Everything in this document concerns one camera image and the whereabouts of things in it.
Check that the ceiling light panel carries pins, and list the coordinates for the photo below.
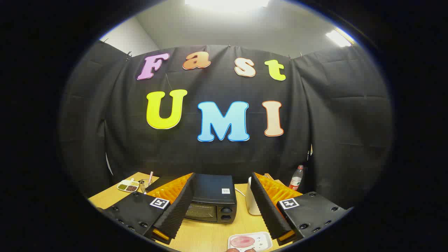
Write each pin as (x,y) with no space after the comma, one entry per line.
(227,3)
(337,37)

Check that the clear plastic water bottle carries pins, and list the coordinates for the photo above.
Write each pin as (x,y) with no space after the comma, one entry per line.
(296,180)

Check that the white pop-up toaster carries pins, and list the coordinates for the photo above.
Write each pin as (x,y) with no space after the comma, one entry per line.
(251,203)

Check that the black backdrop cloth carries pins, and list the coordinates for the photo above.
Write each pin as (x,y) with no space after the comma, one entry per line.
(322,122)

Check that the white divided bean dish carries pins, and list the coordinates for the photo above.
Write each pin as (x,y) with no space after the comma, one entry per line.
(128,186)

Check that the pink round ham slice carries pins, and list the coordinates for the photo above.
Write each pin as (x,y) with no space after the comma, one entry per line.
(242,241)

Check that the white food tray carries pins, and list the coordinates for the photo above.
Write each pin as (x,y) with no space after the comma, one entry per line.
(263,241)

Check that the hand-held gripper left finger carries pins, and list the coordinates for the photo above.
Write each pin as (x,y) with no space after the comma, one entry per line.
(178,206)

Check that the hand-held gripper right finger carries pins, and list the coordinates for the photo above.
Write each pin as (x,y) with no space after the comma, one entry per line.
(267,206)

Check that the black toaster oven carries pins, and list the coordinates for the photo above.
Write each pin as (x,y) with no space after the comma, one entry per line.
(213,192)

